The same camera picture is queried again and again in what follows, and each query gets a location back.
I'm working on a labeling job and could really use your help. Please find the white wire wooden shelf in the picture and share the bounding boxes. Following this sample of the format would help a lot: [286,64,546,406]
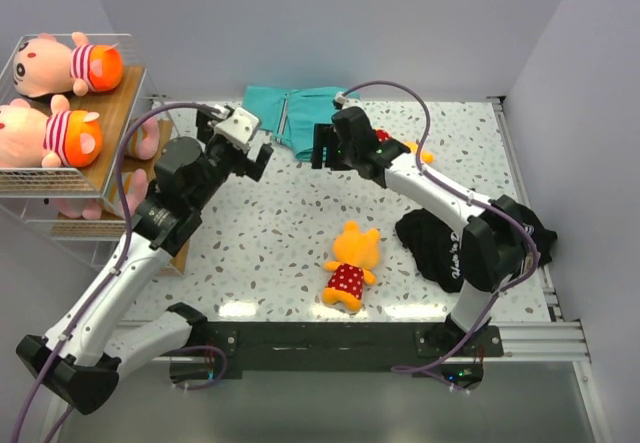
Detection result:
[1,32,177,269]

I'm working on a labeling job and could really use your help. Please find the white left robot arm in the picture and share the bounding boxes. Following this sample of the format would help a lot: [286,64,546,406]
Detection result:
[16,104,273,415]

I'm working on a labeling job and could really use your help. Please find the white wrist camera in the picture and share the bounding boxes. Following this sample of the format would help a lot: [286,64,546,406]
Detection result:
[209,104,261,153]
[332,92,353,111]

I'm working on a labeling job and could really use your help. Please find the orange bear polka dress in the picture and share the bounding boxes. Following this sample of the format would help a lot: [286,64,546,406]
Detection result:
[374,128,436,166]
[322,221,380,313]

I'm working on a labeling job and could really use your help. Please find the pink pig toy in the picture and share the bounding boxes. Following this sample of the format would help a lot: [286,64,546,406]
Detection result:
[49,169,148,220]

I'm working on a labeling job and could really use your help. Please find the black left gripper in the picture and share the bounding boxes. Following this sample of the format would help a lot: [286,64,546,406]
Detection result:
[189,105,272,210]

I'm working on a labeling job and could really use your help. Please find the orange bear polka dress front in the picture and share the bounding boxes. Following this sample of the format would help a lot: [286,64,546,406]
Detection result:
[322,221,380,313]

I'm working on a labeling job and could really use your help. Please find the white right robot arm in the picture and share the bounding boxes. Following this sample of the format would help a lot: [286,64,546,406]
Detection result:
[311,106,538,356]

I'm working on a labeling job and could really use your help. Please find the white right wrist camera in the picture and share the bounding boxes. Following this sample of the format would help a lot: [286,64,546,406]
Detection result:
[332,92,353,111]

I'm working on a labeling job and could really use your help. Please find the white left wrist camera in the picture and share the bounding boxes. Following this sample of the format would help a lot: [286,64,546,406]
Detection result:
[209,104,261,153]

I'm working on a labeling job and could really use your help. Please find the folded teal cloth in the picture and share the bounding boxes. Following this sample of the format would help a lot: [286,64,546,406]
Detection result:
[242,86,346,162]

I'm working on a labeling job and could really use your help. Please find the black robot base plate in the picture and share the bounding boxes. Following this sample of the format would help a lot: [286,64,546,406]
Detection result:
[169,318,504,384]

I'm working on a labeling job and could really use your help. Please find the black printed garment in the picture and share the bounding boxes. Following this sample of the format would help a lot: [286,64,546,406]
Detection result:
[395,204,558,293]

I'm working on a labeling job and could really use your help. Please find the orange bear polka dress back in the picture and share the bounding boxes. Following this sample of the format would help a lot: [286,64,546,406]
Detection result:
[374,128,436,166]

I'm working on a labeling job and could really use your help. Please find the face-up doll orange hat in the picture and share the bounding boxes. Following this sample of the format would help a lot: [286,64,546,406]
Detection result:
[0,95,103,169]

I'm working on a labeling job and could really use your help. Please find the black-haired doll orange pants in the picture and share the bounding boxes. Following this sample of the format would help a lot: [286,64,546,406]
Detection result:
[11,32,124,99]

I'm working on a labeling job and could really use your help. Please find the pink pig striped shirt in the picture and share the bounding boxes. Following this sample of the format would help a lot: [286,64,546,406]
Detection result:
[125,117,160,161]

